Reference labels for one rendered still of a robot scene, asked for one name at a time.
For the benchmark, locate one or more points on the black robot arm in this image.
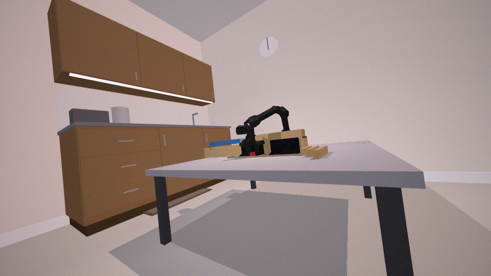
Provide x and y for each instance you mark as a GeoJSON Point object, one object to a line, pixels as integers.
{"type": "Point", "coordinates": [256, 119]}

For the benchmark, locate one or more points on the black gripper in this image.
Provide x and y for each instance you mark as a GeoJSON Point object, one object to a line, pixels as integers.
{"type": "Point", "coordinates": [257, 144]}

